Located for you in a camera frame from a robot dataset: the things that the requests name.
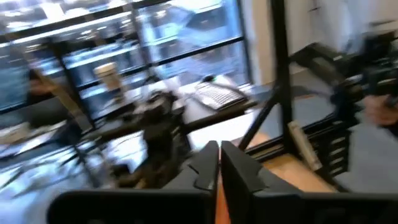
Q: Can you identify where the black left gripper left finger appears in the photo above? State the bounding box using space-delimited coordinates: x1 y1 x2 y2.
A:
162 140 220 200

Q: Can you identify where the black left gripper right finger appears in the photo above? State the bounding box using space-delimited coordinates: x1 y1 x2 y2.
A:
220 140 304 200

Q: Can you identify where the grey office desk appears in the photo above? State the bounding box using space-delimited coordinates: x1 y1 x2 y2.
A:
77 74 259 141

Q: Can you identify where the black computer keyboard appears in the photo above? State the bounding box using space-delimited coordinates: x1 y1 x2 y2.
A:
192 80 250 111

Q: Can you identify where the paper coffee cup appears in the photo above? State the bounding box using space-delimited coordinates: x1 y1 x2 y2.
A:
93 61 123 95

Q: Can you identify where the person's hand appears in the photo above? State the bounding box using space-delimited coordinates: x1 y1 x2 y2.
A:
363 94 398 127

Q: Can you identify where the black window frame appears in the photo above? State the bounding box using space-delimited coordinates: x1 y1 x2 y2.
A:
0 0 253 126

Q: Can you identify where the black aluminium table frame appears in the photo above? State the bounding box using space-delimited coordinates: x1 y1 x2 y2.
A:
238 0 343 162

